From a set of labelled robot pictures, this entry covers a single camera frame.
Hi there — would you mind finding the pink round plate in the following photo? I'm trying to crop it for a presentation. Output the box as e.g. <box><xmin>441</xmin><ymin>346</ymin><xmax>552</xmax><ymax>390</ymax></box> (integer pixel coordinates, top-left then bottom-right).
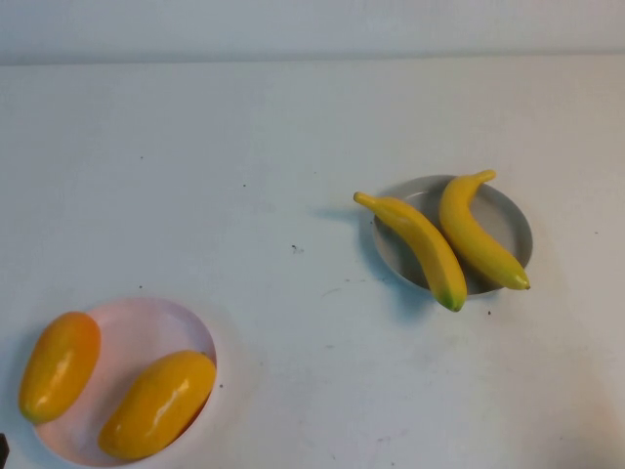
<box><xmin>28</xmin><ymin>296</ymin><xmax>219</xmax><ymax>465</ymax></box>

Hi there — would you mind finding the orange blushed yellow mango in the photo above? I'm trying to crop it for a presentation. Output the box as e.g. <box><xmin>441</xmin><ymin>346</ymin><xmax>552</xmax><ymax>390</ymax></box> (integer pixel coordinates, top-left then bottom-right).
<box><xmin>18</xmin><ymin>311</ymin><xmax>103</xmax><ymax>425</ymax></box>

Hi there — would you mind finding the grey round plate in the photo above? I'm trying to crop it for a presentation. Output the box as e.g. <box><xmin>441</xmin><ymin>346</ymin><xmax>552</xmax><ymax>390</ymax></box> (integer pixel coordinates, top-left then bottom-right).
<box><xmin>371</xmin><ymin>174</ymin><xmax>533</xmax><ymax>297</ymax></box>

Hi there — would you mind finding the yellow banana with green tip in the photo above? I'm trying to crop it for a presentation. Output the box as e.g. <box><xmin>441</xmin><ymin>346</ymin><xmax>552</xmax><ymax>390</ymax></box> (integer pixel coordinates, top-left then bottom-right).
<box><xmin>353</xmin><ymin>192</ymin><xmax>469</xmax><ymax>313</ymax></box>

